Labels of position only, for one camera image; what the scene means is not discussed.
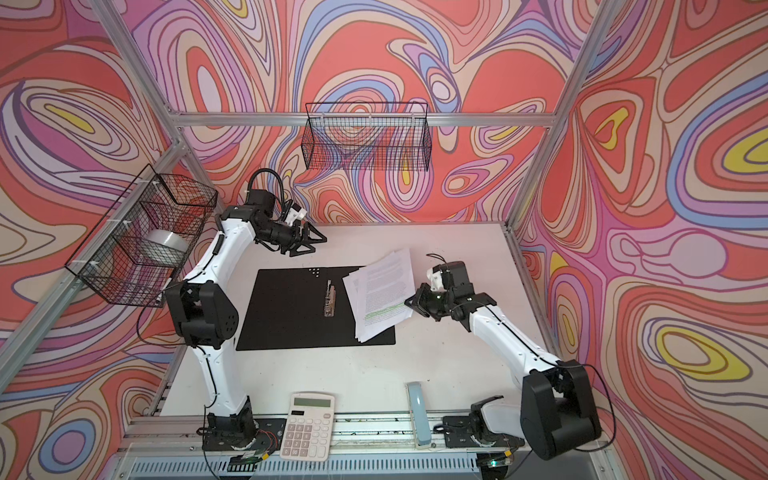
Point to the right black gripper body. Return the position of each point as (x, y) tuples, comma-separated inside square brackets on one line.
[(438, 304)]

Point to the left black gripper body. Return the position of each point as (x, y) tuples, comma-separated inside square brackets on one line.
[(287, 237)]

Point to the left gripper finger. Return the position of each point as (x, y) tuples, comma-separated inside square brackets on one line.
[(302, 246), (310, 235)]

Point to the stack of printed papers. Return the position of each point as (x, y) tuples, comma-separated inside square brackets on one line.
[(377, 294)]

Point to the blue file folder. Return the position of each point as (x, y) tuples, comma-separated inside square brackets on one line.
[(299, 308)]

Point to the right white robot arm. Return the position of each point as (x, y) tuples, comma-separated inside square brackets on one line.
[(556, 412)]

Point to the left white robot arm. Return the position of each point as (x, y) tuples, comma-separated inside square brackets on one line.
[(206, 319)]

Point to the white desk calculator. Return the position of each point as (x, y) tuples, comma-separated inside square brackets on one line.
[(308, 428)]

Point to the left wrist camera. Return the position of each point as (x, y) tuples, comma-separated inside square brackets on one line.
[(295, 213)]

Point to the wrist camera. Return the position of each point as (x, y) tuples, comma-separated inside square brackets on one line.
[(435, 279), (295, 213)]

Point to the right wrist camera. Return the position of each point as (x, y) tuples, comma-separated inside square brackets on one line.
[(435, 279)]

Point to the black wire basket back wall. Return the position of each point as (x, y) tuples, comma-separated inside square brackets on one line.
[(364, 136)]

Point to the black wire basket wall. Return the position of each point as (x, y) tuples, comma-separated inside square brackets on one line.
[(364, 136), (140, 246)]

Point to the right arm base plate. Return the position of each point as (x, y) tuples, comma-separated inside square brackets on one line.
[(464, 431)]

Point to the black wire basket left wall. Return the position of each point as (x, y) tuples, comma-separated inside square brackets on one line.
[(140, 246)]

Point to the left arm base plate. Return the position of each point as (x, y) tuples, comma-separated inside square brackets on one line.
[(264, 437)]

